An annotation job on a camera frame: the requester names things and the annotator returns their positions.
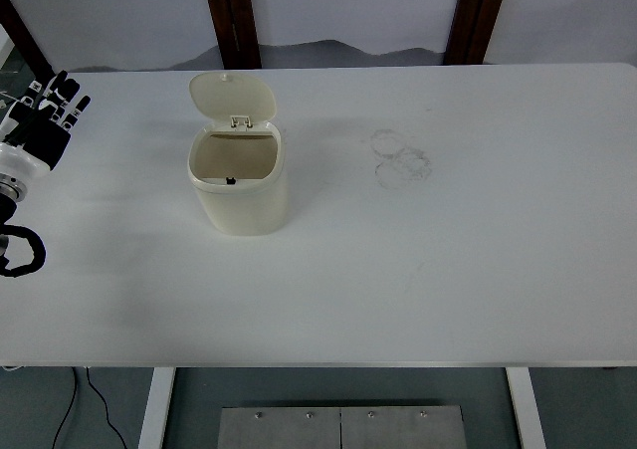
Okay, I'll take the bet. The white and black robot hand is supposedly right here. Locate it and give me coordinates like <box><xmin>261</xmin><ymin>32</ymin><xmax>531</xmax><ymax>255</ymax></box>
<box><xmin>0</xmin><ymin>69</ymin><xmax>93</xmax><ymax>181</ymax></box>

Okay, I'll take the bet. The dark brown wooden post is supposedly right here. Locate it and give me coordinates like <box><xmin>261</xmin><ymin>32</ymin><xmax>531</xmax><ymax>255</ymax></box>
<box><xmin>200</xmin><ymin>0</ymin><xmax>264</xmax><ymax>71</ymax></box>
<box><xmin>443</xmin><ymin>0</ymin><xmax>513</xmax><ymax>67</ymax></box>
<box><xmin>0</xmin><ymin>0</ymin><xmax>55</xmax><ymax>80</ymax></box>

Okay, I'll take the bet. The grey metal plate with screws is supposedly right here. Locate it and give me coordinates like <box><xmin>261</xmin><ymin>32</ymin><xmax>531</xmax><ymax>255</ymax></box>
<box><xmin>216</xmin><ymin>405</ymin><xmax>468</xmax><ymax>449</ymax></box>

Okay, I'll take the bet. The white table leg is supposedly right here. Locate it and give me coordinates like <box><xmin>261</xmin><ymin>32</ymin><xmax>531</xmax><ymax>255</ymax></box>
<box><xmin>506</xmin><ymin>367</ymin><xmax>548</xmax><ymax>449</ymax></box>
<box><xmin>137</xmin><ymin>367</ymin><xmax>177</xmax><ymax>449</ymax></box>

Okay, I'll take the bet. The black floor cable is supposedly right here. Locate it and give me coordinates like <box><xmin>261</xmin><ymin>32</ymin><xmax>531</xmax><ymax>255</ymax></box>
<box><xmin>52</xmin><ymin>366</ymin><xmax>80</xmax><ymax>449</ymax></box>
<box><xmin>86</xmin><ymin>366</ymin><xmax>130</xmax><ymax>449</ymax></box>

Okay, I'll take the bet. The cream plastic trash bin with lid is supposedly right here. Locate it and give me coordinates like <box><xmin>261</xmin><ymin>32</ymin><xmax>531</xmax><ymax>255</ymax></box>
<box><xmin>186</xmin><ymin>71</ymin><xmax>289</xmax><ymax>237</ymax></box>

